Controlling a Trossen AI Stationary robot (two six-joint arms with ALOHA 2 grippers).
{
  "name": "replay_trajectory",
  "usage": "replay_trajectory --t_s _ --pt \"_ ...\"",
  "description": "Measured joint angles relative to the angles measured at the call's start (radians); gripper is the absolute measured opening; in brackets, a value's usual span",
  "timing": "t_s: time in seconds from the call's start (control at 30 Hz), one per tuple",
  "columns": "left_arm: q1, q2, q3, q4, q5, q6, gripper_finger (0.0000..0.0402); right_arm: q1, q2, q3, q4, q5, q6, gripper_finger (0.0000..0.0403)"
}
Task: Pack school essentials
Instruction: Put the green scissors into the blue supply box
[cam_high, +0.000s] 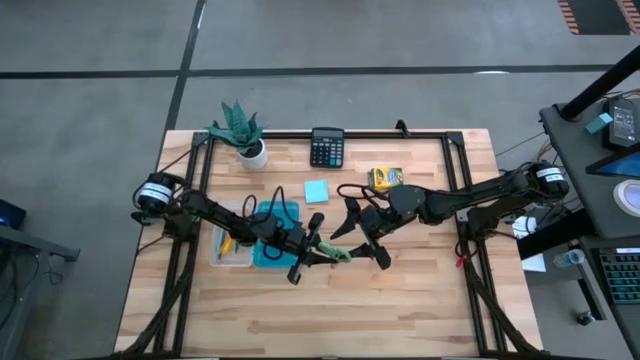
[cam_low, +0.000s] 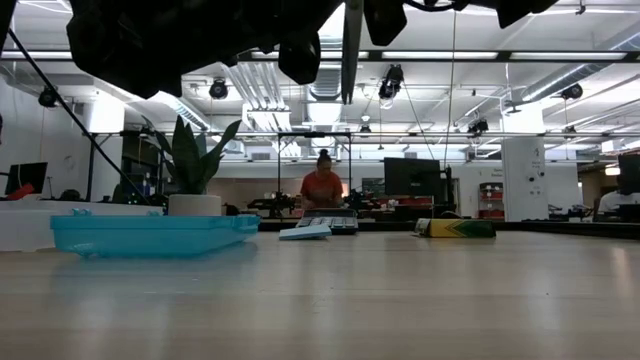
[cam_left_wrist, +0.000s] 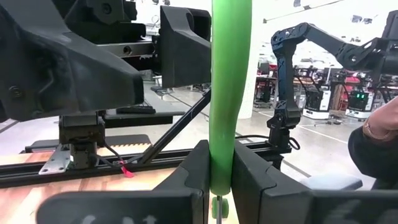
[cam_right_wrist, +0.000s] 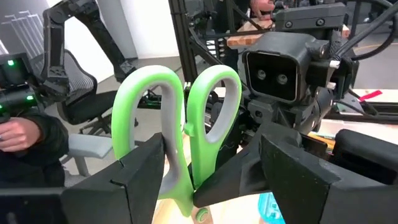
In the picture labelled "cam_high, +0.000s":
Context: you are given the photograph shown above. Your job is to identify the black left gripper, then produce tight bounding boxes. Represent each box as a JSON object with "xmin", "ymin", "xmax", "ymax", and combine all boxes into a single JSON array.
[{"xmin": 257, "ymin": 212, "xmax": 340, "ymax": 287}]

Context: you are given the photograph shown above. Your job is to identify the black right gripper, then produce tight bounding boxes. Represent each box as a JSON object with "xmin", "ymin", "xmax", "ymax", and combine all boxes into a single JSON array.
[{"xmin": 329, "ymin": 197, "xmax": 404, "ymax": 272}]

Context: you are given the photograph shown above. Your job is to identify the green handled scissors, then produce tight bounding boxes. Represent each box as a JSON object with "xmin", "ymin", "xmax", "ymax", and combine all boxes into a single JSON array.
[{"xmin": 317, "ymin": 240, "xmax": 355, "ymax": 265}]

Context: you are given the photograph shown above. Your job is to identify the yellow crayon box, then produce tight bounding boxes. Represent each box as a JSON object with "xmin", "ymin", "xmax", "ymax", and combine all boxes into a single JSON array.
[{"xmin": 367, "ymin": 166, "xmax": 405, "ymax": 193}]

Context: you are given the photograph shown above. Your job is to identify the teal and clear pencil case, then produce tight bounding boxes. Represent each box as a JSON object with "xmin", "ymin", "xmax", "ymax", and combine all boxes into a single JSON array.
[{"xmin": 208, "ymin": 199, "xmax": 301, "ymax": 270}]

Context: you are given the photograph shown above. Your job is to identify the light blue sticky notes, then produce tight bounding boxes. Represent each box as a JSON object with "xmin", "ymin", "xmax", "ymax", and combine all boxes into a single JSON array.
[{"xmin": 303, "ymin": 178, "xmax": 331, "ymax": 205}]

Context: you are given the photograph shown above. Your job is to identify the black desk calculator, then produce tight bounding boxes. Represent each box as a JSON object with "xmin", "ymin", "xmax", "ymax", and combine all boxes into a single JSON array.
[{"xmin": 309, "ymin": 126, "xmax": 346, "ymax": 169}]

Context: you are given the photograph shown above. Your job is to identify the snake plant in white pot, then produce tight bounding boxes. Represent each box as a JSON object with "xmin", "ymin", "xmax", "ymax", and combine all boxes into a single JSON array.
[{"xmin": 204, "ymin": 99, "xmax": 270, "ymax": 171}]

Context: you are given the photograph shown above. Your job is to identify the white paper sheet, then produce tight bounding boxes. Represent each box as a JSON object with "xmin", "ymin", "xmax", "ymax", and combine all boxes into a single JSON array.
[{"xmin": 512, "ymin": 215, "xmax": 549, "ymax": 274}]

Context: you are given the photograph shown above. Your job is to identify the clear water bottle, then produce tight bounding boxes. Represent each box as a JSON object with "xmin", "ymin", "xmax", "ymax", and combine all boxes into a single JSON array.
[{"xmin": 552, "ymin": 248, "xmax": 586, "ymax": 269}]

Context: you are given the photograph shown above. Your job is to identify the dark grey side desk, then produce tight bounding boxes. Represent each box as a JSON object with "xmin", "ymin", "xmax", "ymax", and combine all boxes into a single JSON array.
[{"xmin": 538, "ymin": 97, "xmax": 640, "ymax": 241}]

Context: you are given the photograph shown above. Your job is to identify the dark keyboard desk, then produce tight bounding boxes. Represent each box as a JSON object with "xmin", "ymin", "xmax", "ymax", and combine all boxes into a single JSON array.
[{"xmin": 579, "ymin": 234, "xmax": 640, "ymax": 360}]

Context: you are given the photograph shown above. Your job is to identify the black computer keyboard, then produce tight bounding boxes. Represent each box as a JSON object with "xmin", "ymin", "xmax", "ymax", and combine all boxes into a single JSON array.
[{"xmin": 597, "ymin": 247, "xmax": 640, "ymax": 306}]

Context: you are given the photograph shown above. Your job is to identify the small teal block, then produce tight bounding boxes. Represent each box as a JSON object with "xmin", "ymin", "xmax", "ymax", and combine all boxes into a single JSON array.
[{"xmin": 584, "ymin": 112, "xmax": 615, "ymax": 135}]

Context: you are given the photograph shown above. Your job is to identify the white round disc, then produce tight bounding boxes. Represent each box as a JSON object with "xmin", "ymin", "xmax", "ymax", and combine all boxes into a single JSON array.
[{"xmin": 612, "ymin": 178, "xmax": 640, "ymax": 218}]

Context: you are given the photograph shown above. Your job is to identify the blue tablet screen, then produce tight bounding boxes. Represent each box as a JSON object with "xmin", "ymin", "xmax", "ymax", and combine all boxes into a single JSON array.
[{"xmin": 587, "ymin": 152, "xmax": 640, "ymax": 177}]

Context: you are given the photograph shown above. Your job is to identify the grey equipment cart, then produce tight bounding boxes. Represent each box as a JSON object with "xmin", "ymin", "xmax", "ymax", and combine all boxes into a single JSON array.
[{"xmin": 0, "ymin": 198, "xmax": 81, "ymax": 360}]

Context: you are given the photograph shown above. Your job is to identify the black diagonal pole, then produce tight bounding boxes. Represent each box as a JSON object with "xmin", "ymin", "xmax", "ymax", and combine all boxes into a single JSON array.
[{"xmin": 562, "ymin": 43, "xmax": 640, "ymax": 121}]

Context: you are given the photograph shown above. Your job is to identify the black labelled power box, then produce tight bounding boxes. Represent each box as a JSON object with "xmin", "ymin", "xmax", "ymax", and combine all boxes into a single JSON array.
[{"xmin": 602, "ymin": 95, "xmax": 640, "ymax": 150}]

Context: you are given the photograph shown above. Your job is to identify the blue lit device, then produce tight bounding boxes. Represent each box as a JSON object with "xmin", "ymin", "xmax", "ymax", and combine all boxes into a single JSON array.
[{"xmin": 0, "ymin": 198, "xmax": 27, "ymax": 231}]

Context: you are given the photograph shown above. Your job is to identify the orange striped floor mat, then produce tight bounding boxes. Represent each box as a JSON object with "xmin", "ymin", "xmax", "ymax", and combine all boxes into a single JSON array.
[{"xmin": 557, "ymin": 0, "xmax": 640, "ymax": 36}]

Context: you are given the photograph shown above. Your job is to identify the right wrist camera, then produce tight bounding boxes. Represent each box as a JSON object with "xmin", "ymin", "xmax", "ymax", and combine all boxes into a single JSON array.
[{"xmin": 362, "ymin": 204, "xmax": 389, "ymax": 229}]

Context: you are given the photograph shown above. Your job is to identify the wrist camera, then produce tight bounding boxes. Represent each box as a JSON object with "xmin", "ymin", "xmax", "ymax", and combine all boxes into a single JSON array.
[
  {"xmin": 259, "ymin": 215, "xmax": 289, "ymax": 241},
  {"xmin": 362, "ymin": 204, "xmax": 389, "ymax": 229}
]

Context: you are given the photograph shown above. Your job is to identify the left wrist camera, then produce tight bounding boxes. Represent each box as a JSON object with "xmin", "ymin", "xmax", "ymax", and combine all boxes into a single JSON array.
[{"xmin": 259, "ymin": 215, "xmax": 289, "ymax": 241}]

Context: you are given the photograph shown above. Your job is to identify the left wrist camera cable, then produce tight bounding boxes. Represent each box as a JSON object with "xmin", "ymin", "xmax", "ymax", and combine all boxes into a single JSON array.
[{"xmin": 243, "ymin": 185, "xmax": 291, "ymax": 262}]

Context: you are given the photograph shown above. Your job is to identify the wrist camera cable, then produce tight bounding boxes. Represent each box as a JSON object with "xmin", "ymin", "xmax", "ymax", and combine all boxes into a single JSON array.
[
  {"xmin": 243, "ymin": 185, "xmax": 291, "ymax": 262},
  {"xmin": 336, "ymin": 183, "xmax": 389, "ymax": 211}
]

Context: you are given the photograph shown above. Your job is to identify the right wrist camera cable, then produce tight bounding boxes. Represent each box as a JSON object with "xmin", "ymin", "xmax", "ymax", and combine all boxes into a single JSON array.
[{"xmin": 336, "ymin": 183, "xmax": 389, "ymax": 211}]

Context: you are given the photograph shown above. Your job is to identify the black aluminium table frame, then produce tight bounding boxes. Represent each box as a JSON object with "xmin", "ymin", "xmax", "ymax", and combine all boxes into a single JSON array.
[{"xmin": 114, "ymin": 130, "xmax": 541, "ymax": 359}]

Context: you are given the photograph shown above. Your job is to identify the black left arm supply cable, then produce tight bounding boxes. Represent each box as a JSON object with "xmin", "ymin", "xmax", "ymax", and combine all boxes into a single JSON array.
[{"xmin": 149, "ymin": 148, "xmax": 196, "ymax": 176}]

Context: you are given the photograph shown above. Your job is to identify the bundle of floor cables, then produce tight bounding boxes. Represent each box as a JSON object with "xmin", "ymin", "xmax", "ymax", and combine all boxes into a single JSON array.
[{"xmin": 497, "ymin": 130, "xmax": 559, "ymax": 174}]

